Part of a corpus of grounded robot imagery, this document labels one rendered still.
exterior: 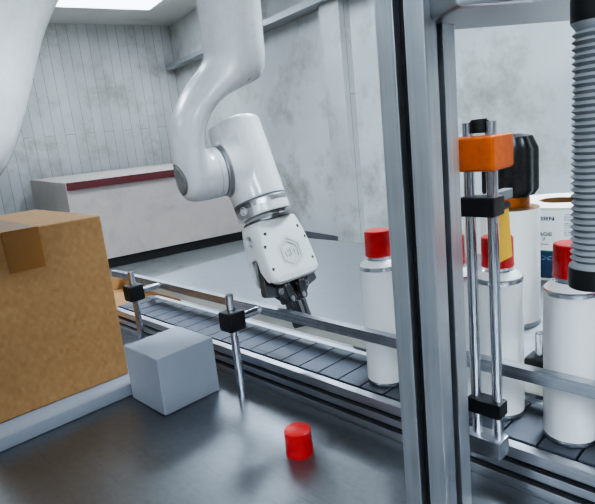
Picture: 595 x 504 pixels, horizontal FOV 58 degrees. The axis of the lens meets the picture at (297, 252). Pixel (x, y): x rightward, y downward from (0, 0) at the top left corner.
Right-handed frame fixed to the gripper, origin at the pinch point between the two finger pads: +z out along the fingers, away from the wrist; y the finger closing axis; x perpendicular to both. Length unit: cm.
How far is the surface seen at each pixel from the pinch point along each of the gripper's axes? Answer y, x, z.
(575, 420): -2.6, -37.2, 17.0
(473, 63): 341, 117, -111
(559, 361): -2.9, -38.0, 10.9
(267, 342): -0.5, 9.7, 3.2
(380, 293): -2.5, -19.0, 0.0
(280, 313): -4.4, -1.0, -1.2
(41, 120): 243, 681, -335
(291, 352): -1.3, 3.6, 5.5
